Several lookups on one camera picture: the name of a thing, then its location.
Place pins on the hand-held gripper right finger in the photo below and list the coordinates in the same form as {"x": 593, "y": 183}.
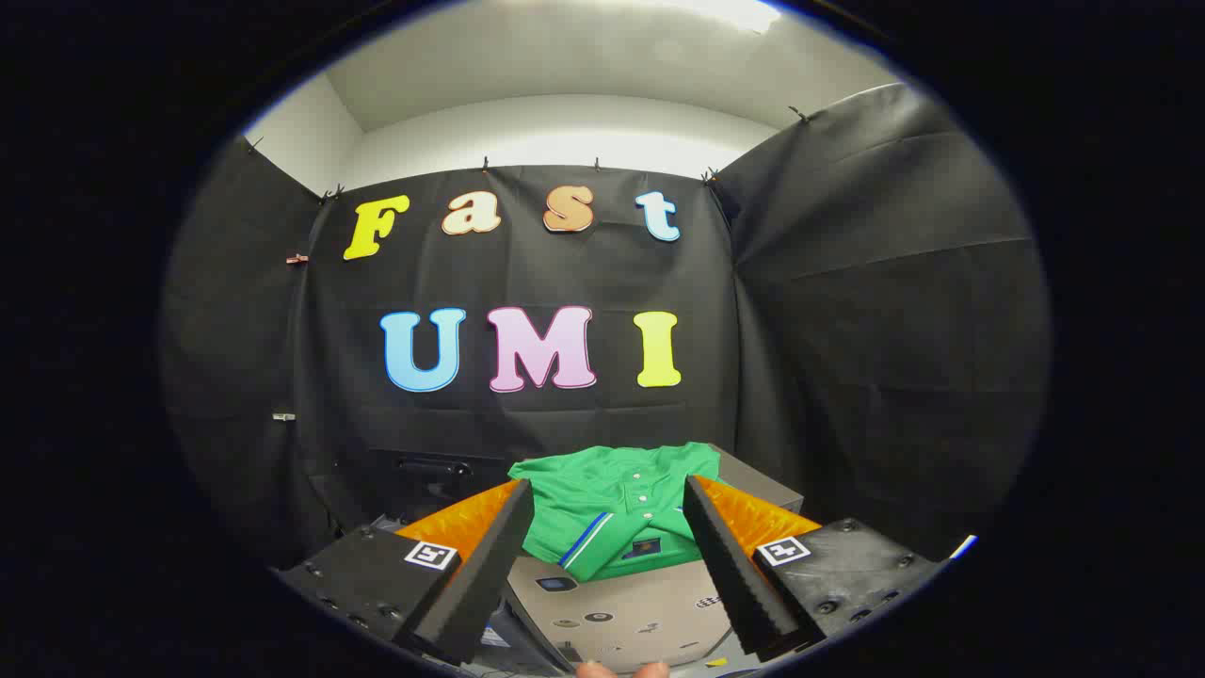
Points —
{"x": 730, "y": 565}

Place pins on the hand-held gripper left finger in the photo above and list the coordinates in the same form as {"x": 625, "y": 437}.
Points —
{"x": 490, "y": 565}

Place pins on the green polo shirt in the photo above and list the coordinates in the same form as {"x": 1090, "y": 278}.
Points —
{"x": 602, "y": 494}

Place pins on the black backdrop cloth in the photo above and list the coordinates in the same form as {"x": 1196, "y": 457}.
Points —
{"x": 847, "y": 311}

